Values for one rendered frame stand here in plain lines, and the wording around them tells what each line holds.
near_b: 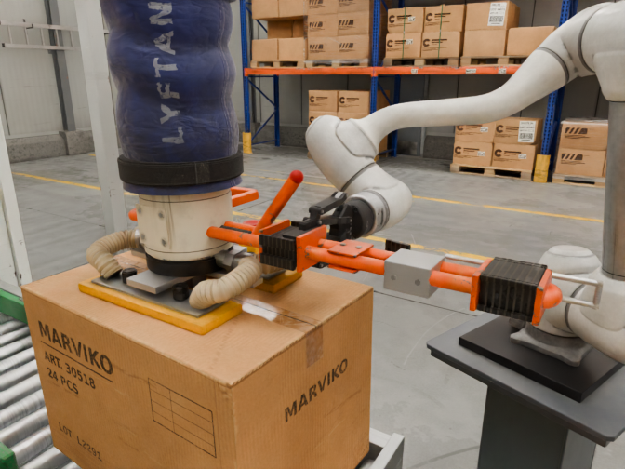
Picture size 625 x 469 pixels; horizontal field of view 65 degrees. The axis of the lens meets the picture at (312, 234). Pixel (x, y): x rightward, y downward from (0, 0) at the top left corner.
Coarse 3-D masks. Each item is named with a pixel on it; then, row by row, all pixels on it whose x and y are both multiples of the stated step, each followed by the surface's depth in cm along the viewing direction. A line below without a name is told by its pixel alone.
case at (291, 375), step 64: (128, 256) 116; (64, 320) 92; (128, 320) 85; (256, 320) 84; (320, 320) 84; (64, 384) 99; (128, 384) 83; (192, 384) 72; (256, 384) 71; (320, 384) 86; (64, 448) 108; (128, 448) 89; (192, 448) 76; (256, 448) 74; (320, 448) 90
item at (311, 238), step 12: (264, 228) 81; (276, 228) 84; (288, 228) 85; (324, 228) 82; (264, 240) 79; (276, 240) 78; (288, 240) 76; (300, 240) 76; (312, 240) 80; (264, 252) 81; (276, 252) 79; (288, 252) 78; (300, 252) 77; (276, 264) 79; (288, 264) 78; (300, 264) 78; (312, 264) 81
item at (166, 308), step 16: (128, 272) 93; (80, 288) 96; (96, 288) 93; (112, 288) 92; (128, 288) 91; (176, 288) 86; (192, 288) 93; (128, 304) 88; (144, 304) 86; (160, 304) 85; (176, 304) 85; (224, 304) 86; (240, 304) 86; (176, 320) 82; (192, 320) 80; (208, 320) 80; (224, 320) 83
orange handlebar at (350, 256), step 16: (240, 192) 119; (256, 192) 117; (224, 224) 92; (240, 224) 90; (224, 240) 87; (240, 240) 85; (256, 240) 83; (320, 240) 81; (352, 240) 79; (304, 256) 78; (320, 256) 76; (336, 256) 75; (352, 256) 73; (368, 256) 76; (384, 256) 75; (352, 272) 74; (432, 272) 67; (448, 272) 69; (464, 272) 68; (448, 288) 66; (464, 288) 65; (544, 304) 60
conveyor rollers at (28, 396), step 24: (0, 312) 205; (0, 336) 182; (24, 336) 188; (0, 360) 172; (24, 360) 170; (0, 384) 156; (24, 384) 154; (0, 408) 148; (24, 408) 145; (0, 432) 133; (24, 432) 136; (48, 432) 134; (24, 456) 128; (48, 456) 125
